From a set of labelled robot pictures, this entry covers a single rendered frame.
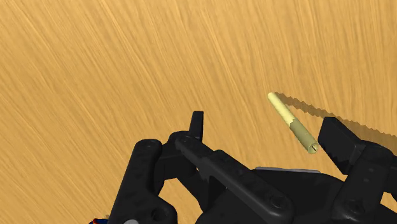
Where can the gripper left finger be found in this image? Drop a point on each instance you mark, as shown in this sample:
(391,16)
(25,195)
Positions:
(198,161)

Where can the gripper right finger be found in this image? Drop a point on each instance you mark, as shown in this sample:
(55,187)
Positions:
(356,173)

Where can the pale yellow pen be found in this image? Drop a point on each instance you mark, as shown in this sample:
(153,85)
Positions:
(293,123)

